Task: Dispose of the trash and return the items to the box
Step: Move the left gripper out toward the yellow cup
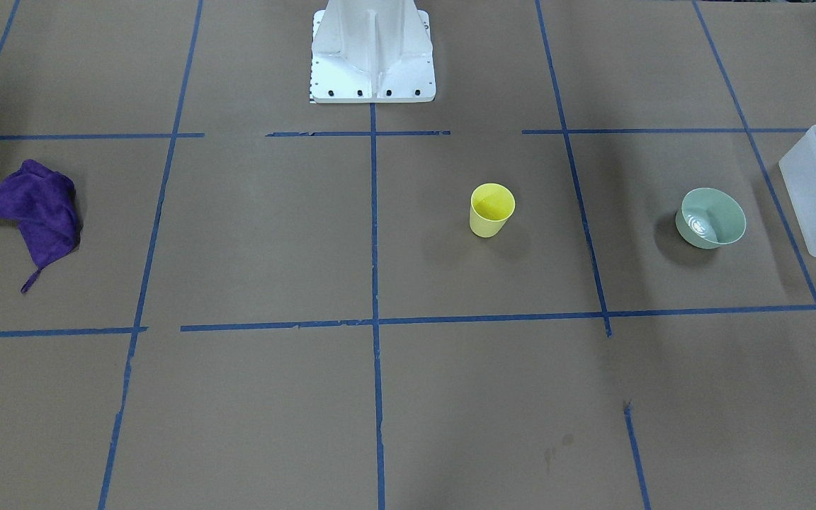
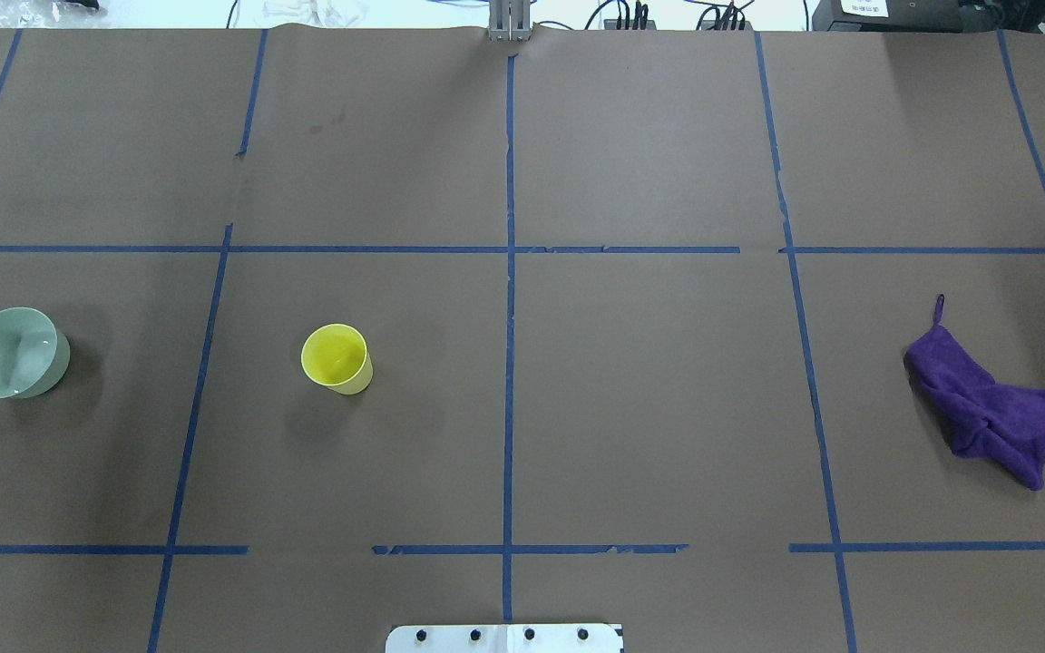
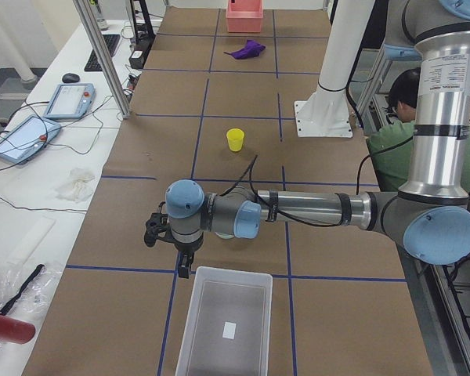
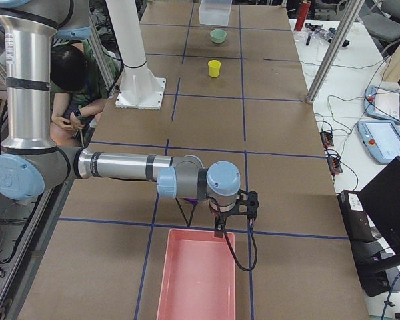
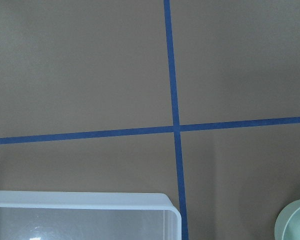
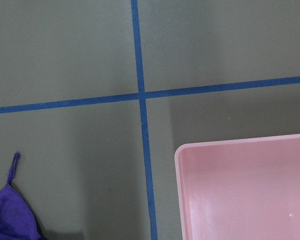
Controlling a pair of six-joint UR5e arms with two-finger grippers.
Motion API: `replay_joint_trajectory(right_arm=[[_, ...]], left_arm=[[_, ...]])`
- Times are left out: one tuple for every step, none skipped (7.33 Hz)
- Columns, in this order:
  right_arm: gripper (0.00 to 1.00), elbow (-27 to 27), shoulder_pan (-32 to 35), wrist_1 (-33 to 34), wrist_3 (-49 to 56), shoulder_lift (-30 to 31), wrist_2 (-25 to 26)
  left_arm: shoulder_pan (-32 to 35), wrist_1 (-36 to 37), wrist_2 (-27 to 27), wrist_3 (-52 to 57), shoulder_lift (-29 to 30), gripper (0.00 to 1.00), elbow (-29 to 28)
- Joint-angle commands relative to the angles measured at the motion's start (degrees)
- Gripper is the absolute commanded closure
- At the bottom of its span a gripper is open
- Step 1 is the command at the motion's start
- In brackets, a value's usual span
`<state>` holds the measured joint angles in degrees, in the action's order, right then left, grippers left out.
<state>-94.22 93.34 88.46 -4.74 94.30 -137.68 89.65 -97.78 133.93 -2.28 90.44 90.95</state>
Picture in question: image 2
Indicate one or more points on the yellow plastic cup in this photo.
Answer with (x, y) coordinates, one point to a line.
(336, 356)

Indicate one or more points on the purple microfiber cloth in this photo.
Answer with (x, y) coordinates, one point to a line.
(987, 419)

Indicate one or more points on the black electronics box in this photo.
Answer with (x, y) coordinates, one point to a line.
(887, 16)

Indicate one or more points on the green ceramic bowl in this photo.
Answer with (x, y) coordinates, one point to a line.
(34, 353)

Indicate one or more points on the aluminium frame post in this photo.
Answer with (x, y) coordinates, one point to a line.
(509, 20)

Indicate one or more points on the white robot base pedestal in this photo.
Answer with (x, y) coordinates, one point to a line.
(536, 637)

